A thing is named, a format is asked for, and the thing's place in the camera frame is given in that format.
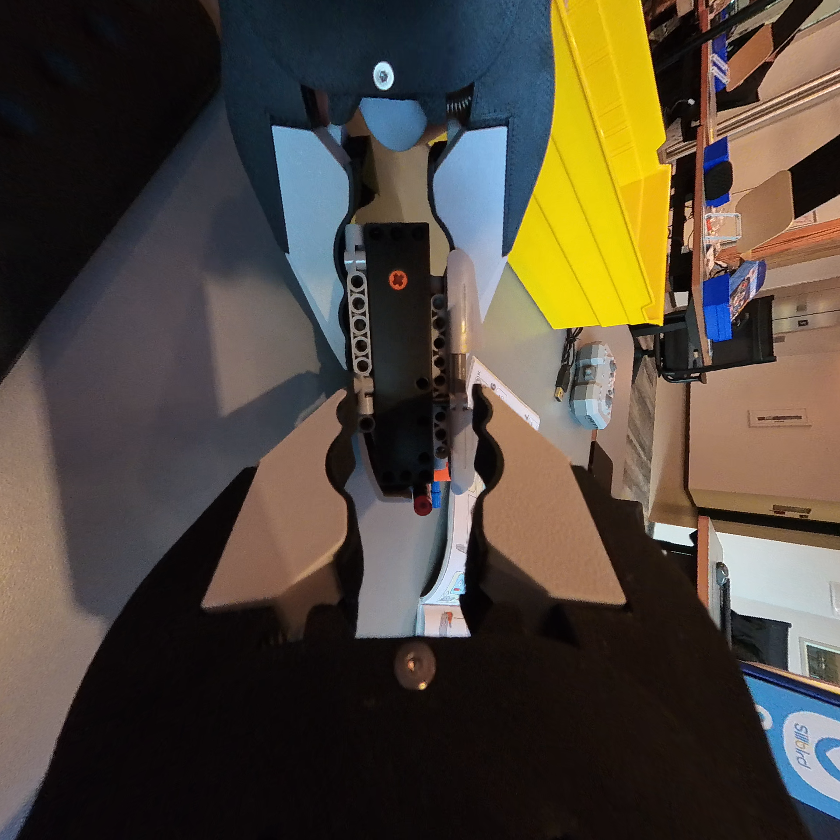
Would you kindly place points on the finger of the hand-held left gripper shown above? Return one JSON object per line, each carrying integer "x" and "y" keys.
{"x": 482, "y": 197}
{"x": 305, "y": 197}

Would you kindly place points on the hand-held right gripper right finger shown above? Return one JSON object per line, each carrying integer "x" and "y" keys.
{"x": 551, "y": 525}

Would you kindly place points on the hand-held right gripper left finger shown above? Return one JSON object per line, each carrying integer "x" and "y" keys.
{"x": 282, "y": 525}

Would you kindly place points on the black grey toy brick model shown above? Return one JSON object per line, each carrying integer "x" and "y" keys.
{"x": 397, "y": 341}

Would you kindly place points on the white instruction booklet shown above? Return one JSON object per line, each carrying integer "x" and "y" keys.
{"x": 453, "y": 564}

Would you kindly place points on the yellow plastic bin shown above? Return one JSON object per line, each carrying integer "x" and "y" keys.
{"x": 590, "y": 197}

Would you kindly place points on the small grey toy brick assembly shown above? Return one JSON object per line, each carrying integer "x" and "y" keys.
{"x": 592, "y": 387}

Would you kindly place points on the wooden table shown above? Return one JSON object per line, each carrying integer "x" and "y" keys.
{"x": 701, "y": 262}

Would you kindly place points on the black pegboard panel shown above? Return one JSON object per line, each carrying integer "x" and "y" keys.
{"x": 79, "y": 164}

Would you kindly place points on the blue storage box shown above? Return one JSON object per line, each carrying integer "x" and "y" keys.
{"x": 716, "y": 308}
{"x": 717, "y": 170}

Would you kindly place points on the black rolling stand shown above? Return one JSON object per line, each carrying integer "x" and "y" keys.
{"x": 748, "y": 348}

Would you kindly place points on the tan plywood chair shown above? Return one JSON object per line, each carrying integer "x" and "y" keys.
{"x": 771, "y": 210}
{"x": 761, "y": 59}

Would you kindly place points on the blue white box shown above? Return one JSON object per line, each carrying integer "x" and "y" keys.
{"x": 800, "y": 748}

